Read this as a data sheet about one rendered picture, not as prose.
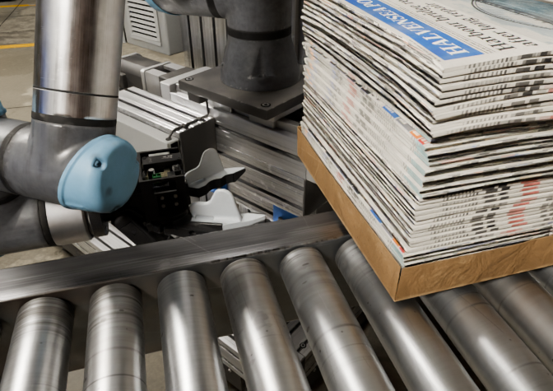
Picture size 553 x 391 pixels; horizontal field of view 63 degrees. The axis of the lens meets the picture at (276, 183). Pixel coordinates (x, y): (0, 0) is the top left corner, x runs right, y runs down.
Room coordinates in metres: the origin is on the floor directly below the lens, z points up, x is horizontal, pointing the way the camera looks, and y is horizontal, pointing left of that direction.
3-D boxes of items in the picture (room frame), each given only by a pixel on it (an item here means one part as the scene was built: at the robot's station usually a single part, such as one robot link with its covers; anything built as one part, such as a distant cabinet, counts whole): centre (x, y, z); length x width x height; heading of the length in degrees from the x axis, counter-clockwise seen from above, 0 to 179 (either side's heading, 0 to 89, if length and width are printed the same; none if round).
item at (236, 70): (0.84, 0.03, 0.87); 0.15 x 0.15 x 0.10
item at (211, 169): (0.54, 0.09, 0.80); 0.09 x 0.03 x 0.06; 133
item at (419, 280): (0.44, -0.14, 0.83); 0.29 x 0.16 x 0.04; 16
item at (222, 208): (0.45, 0.06, 0.79); 0.09 x 0.03 x 0.06; 80
